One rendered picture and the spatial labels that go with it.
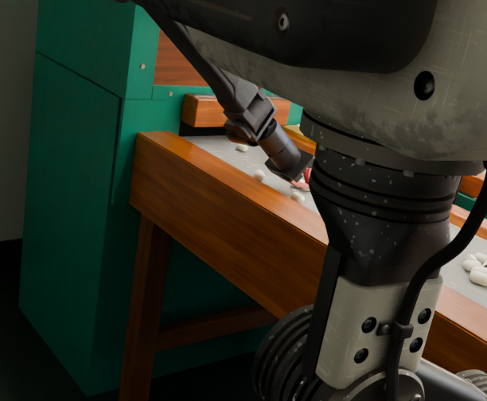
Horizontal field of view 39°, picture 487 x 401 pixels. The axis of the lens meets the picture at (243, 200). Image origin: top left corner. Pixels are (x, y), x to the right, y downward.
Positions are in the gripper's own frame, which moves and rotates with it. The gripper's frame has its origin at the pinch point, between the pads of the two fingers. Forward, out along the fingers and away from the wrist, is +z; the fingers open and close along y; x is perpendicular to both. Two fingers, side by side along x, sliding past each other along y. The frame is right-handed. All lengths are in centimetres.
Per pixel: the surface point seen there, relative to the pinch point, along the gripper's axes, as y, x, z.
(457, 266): -37.6, -0.5, 4.4
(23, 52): 119, 9, -18
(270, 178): 9.5, 3.0, -0.8
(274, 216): -13.7, 13.3, -15.7
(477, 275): -43.8, 0.5, 0.8
